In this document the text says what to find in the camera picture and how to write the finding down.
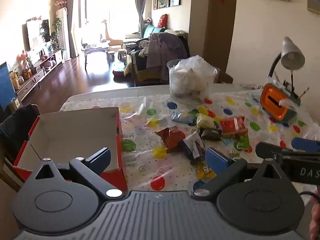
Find red checked snack packet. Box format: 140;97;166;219
220;116;249;137

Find brown orange snack packet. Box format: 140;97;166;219
154;126;187;153

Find red cardboard box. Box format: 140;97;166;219
13;107;128;193

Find pale yellow snack packet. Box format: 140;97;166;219
196;113;216;130

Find orange and green box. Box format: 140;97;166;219
259;82;302;122

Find blue-grey snack packet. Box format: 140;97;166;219
171;111;198;127

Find person's right hand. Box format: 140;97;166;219
309;188;320;234

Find polka dot tablecloth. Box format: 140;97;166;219
59;90;320;205

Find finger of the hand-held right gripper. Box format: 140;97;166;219
291;136;320;153
255;141;294;159

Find wooden television cabinet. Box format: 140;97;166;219
15;49;64;100

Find black white snack packet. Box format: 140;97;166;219
179;140;206;166

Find red flowers in pot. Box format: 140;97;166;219
16;50;33;70

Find black cable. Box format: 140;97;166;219
299;191;320;203

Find brown curtain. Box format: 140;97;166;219
64;0;77;58

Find brown door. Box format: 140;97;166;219
202;0;238;67

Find dark cabinet with blue panel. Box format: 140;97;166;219
0;61;17;110

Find grey desk lamp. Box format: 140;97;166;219
267;36;306;98

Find yellow cartoon snack packet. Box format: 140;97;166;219
197;162;217;180

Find dark brown snack packet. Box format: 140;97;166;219
201;127;222;141

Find green potted plant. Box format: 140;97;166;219
50;17;63;52

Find grey purple clothes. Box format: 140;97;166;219
146;32;188;74

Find grey curtain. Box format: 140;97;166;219
134;0;148;39

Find dark floor cushion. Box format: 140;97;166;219
112;67;125;80

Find coffee table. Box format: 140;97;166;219
81;41;110;69

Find bright green snack packet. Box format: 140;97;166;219
235;134;250;151

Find wooden chair with black jacket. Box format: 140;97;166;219
0;104;40;163

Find television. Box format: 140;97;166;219
22;19;50;52

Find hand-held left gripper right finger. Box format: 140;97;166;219
192;147;287;201

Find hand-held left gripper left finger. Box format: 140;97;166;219
32;147;123;201

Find armchair under clothes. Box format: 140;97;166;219
125;30;190;85

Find white standing air conditioner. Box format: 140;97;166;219
55;8;69;53

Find clear plastic container with bags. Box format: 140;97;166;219
166;55;218;105

